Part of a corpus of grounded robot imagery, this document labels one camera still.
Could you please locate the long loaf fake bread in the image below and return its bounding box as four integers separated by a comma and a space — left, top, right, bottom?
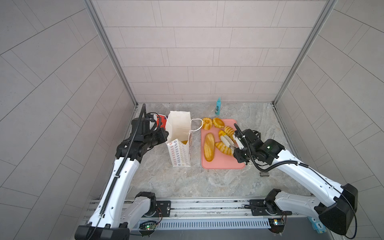
204, 133, 215, 162

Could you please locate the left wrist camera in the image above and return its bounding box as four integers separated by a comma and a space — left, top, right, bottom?
131, 117, 158, 135

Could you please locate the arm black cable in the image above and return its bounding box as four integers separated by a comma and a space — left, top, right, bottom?
86, 103, 163, 240
233, 122, 358, 240

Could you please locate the braided fake bread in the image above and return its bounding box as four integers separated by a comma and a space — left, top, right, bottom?
215, 142, 234, 156

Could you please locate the bundt shaped fake bread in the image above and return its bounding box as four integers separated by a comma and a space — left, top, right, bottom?
202, 118, 213, 131

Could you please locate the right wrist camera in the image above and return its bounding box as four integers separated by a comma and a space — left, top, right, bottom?
242, 129, 262, 144

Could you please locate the teal small bottle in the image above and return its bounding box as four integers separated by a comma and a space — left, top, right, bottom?
215, 98, 222, 116

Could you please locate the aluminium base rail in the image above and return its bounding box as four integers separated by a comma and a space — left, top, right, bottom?
85, 198, 307, 234

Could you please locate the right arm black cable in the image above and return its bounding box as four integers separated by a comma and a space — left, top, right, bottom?
233, 122, 358, 240

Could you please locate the pink plastic tray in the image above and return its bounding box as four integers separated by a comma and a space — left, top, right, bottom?
201, 119, 245, 170

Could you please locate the white printed paper bag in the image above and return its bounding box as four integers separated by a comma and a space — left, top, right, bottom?
166, 111, 203, 168

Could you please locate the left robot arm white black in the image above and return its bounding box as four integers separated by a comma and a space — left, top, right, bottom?
75, 128, 169, 240

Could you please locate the small grey metal fitting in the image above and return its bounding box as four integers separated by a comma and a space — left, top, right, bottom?
260, 172, 270, 177

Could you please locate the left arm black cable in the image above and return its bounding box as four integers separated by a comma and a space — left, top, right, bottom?
86, 103, 163, 240

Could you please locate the oval glazed fake bread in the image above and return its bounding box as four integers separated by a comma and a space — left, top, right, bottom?
213, 118, 225, 129

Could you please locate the striped twisted fake bread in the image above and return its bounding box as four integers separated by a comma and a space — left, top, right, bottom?
224, 126, 235, 139

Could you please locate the yellow small fake pastry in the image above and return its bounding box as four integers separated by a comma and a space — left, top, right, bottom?
218, 130, 227, 138

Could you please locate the left green circuit board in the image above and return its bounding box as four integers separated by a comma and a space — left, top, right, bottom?
139, 221, 158, 231

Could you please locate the red shark plush toy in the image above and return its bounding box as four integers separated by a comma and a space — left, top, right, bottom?
155, 114, 167, 129

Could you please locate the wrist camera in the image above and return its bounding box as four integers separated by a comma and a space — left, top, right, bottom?
131, 117, 158, 135
242, 129, 262, 144

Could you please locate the blue owl number tag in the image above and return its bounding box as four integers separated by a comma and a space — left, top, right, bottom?
308, 217, 327, 234

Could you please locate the right circuit board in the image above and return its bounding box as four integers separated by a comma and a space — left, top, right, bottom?
268, 219, 285, 234

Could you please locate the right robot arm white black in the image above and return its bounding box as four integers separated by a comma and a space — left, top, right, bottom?
216, 126, 358, 236

